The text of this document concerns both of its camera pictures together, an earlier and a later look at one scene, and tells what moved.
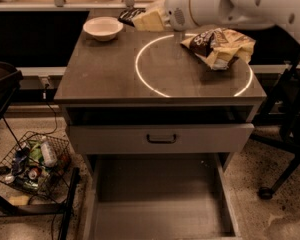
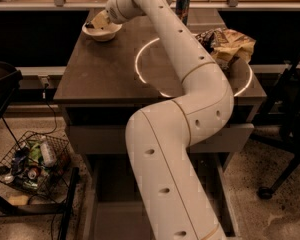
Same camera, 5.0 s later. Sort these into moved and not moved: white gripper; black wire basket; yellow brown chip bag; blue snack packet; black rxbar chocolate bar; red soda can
Moved: white gripper; black rxbar chocolate bar
Not moved: yellow brown chip bag; black wire basket; red soda can; blue snack packet
